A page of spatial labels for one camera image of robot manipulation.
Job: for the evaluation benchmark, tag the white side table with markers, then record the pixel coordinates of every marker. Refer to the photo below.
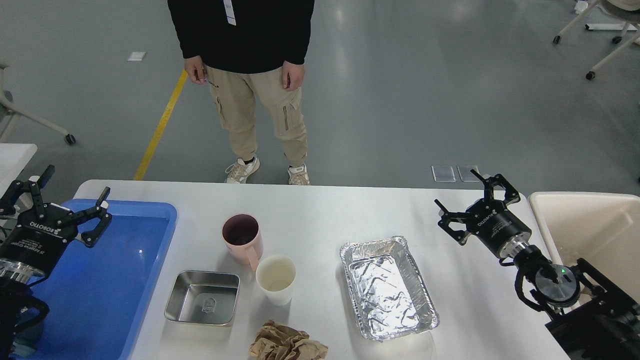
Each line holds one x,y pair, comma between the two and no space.
13,159

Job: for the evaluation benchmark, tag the floor socket plate right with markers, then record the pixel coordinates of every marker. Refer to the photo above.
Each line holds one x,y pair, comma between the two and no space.
468,173

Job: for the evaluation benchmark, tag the beige plastic bin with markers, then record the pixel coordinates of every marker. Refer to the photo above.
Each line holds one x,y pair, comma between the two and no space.
602,228

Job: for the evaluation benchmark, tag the crumpled brown paper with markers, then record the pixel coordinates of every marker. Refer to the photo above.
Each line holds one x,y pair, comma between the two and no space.
276,341

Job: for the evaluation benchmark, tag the aluminium foil tray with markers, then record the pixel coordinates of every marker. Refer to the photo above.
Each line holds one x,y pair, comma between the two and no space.
387,292

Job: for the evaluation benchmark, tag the floor socket plate left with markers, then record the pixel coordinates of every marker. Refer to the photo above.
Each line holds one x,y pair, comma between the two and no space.
443,174

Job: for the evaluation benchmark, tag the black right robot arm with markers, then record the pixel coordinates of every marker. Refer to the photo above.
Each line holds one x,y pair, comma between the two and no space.
591,317

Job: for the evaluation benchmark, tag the white chair left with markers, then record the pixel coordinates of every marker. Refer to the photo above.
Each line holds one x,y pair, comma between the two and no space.
15,112

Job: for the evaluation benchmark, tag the white chair base right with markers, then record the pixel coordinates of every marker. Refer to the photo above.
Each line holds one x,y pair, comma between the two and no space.
614,42

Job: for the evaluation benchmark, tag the floor socket plate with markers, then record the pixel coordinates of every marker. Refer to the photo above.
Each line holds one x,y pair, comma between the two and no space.
468,173
443,174

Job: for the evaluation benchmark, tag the white floor label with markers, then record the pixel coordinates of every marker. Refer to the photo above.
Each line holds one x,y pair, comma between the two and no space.
136,56

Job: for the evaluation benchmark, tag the square stainless steel tray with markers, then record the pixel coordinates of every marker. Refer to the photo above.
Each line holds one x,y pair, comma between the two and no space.
206,298

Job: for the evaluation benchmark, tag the blue plastic tray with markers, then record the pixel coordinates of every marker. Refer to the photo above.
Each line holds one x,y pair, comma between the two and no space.
98,297

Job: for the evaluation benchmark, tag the white paper cup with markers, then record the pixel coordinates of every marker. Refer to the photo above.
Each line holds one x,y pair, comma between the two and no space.
276,275

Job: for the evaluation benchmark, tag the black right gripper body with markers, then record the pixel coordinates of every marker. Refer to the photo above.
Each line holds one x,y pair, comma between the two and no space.
503,233

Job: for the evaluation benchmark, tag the pink ribbed mug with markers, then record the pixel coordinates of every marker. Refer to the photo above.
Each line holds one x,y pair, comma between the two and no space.
243,238

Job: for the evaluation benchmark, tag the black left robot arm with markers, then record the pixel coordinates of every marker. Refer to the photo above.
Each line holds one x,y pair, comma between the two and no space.
20,309

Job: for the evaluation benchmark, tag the person in black sweater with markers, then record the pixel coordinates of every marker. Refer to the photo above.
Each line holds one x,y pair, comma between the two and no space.
249,51

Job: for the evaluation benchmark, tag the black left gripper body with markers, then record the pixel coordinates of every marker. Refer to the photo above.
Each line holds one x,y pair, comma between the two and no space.
37,243

